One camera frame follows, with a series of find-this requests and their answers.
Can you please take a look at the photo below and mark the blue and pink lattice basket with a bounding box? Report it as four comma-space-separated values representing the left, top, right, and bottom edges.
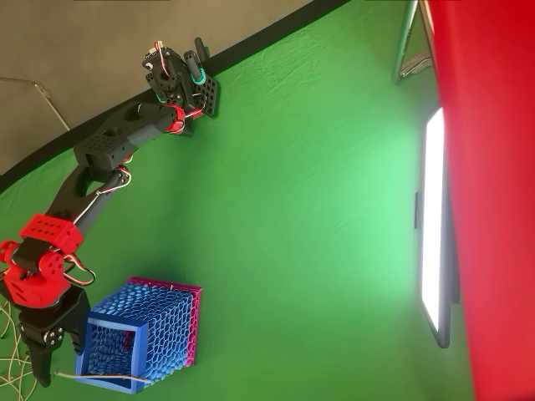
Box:
74, 275, 203, 396

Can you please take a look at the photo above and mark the thin chrome floor leg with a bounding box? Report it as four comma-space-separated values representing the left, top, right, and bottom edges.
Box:
0, 76, 71, 132

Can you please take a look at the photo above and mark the green table cloth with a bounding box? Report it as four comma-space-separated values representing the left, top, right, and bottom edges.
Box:
0, 0, 477, 401

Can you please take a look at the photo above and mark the black monitor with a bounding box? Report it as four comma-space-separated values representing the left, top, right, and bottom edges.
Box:
413, 106, 461, 350

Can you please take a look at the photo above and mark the chrome tube stand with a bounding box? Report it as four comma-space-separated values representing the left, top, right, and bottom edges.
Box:
391, 0, 436, 85

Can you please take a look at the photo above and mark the large red blurred cover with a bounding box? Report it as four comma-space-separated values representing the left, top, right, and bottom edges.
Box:
425, 0, 535, 401

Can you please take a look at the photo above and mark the red white wrist servo wire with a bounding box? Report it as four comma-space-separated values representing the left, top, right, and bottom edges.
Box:
48, 249, 98, 288

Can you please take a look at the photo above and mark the red white forearm servo wire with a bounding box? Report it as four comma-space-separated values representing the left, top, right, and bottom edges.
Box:
74, 165, 134, 226

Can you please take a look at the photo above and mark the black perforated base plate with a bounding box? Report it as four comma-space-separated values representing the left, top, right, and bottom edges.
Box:
190, 74, 221, 120

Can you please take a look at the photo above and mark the black clamp with teal ring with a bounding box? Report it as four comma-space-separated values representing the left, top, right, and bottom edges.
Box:
182, 36, 211, 85

